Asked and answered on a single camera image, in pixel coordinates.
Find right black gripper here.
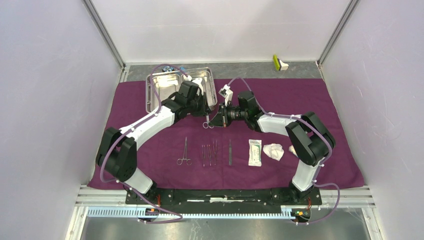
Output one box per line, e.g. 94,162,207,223
208,101,248,128

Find steel surgical scissors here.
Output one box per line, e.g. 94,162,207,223
202,115,214,129

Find steel forceps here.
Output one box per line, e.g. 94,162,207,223
176,137,192,166
207,144,212,167

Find steel scalpel handle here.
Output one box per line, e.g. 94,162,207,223
212,139,218,165
228,139,232,166

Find purple cloth wrap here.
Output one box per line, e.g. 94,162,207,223
88,78,366,190

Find metal instrument tray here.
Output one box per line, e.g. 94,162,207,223
145,67,218,113

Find white sterile packet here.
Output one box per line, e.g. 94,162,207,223
248,139,262,167

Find white gauze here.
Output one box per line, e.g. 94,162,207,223
263,143,285,161

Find beige gauze roll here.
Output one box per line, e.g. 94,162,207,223
288,145,298,157

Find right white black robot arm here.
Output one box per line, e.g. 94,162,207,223
210,87,336,204

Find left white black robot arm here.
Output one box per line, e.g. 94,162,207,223
96,78,211,204

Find yellow green white object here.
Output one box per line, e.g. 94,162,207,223
272,54,289,71

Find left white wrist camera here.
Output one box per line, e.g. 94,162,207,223
184,75,204,95

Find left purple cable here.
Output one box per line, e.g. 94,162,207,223
99,64,190,225

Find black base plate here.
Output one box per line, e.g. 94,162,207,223
144,187,323,214

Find aluminium frame rail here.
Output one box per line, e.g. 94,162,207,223
65,185,386,240

